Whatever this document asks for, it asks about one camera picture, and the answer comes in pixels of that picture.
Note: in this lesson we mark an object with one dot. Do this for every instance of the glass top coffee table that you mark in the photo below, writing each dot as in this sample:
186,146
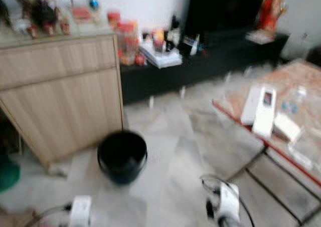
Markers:
296,71

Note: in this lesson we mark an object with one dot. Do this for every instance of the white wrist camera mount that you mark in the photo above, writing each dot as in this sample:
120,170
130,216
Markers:
228,201
80,209

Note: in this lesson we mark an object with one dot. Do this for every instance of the black round rubbish bin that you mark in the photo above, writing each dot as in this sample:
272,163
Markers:
122,157

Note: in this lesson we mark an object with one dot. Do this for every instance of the large red lid plastic jar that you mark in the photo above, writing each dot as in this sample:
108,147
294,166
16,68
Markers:
127,44

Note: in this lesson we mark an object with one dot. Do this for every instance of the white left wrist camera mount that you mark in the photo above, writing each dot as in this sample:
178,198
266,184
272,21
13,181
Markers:
80,209

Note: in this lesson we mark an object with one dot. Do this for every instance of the black tv console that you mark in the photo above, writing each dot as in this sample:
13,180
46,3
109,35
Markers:
215,61

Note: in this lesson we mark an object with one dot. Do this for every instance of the stack of white books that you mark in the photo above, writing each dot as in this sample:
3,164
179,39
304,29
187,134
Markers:
159,57

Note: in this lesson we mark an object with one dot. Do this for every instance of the black television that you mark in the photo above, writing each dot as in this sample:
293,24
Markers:
223,9

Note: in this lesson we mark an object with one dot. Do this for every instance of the tall white box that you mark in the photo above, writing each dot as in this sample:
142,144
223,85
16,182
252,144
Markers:
258,111

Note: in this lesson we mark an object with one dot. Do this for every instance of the light wood low cabinet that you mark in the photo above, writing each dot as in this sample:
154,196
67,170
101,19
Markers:
65,86

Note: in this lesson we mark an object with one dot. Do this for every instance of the red orange figurine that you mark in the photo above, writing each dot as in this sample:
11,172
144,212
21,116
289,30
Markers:
271,9

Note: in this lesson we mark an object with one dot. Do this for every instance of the blue ball ornament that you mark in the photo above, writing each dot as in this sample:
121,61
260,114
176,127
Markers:
93,3

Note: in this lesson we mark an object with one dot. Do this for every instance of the green object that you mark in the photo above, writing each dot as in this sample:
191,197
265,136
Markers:
7,174

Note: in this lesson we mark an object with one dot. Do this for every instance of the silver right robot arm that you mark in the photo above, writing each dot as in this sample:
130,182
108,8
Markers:
229,222

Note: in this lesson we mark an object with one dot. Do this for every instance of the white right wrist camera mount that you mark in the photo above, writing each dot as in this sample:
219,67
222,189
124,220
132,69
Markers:
228,201

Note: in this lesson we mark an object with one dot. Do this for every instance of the pink box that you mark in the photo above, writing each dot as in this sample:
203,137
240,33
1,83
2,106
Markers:
81,14

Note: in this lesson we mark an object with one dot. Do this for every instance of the small red lid jar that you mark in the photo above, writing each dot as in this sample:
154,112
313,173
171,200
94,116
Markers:
113,19

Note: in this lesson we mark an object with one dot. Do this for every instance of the clear plastic bag blue print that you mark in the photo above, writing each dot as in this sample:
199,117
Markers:
293,104

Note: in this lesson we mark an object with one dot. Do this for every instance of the small flat white box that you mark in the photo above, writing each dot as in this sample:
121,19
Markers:
287,127

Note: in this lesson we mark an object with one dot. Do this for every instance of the dark spiky ornament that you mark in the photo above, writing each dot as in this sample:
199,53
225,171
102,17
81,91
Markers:
46,14

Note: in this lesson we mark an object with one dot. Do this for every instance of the black bottle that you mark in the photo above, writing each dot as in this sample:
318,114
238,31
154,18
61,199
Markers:
174,34

